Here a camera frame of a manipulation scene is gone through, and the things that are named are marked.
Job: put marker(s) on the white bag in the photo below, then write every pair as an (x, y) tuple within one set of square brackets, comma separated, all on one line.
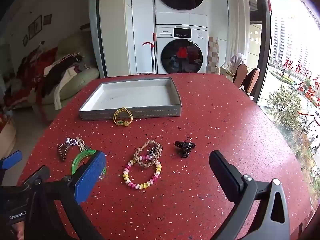
[(236, 61)]

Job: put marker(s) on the silver charm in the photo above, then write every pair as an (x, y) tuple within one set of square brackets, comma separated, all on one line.
[(71, 142)]

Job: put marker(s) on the cream sofa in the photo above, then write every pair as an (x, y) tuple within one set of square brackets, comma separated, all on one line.
[(82, 77)]

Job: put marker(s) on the brown chair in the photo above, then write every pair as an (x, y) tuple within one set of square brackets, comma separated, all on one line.
[(240, 76), (252, 81)]

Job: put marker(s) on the green bangle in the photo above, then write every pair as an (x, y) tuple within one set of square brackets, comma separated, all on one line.
[(76, 161)]

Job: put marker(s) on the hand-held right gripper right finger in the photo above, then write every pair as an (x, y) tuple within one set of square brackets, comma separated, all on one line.
[(226, 177)]

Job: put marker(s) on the large picture frame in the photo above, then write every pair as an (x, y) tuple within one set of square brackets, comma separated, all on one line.
[(35, 27)]

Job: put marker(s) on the white cabinet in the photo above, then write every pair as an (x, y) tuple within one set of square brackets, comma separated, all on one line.
[(142, 25)]

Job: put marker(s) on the black claw hair clip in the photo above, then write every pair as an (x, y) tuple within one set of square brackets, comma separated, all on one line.
[(185, 148)]

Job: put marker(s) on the small red picture frame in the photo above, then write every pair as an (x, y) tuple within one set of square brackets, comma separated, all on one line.
[(47, 19)]

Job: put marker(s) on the pile of clothes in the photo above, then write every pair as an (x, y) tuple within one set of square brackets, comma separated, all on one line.
[(50, 67)]

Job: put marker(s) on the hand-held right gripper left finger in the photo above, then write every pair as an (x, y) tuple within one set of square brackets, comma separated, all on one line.
[(91, 177)]

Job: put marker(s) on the white hair clips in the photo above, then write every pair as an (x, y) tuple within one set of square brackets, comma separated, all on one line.
[(80, 143)]

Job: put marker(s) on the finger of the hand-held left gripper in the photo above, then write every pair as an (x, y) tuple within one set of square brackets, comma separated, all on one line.
[(11, 160), (37, 176)]

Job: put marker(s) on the white washing machine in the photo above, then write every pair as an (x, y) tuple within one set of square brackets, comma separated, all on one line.
[(182, 52)]

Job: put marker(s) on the small dark picture frame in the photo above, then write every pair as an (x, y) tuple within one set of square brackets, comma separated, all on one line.
[(25, 40)]

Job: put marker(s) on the grey jewelry tray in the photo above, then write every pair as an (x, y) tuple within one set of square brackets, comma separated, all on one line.
[(135, 95)]

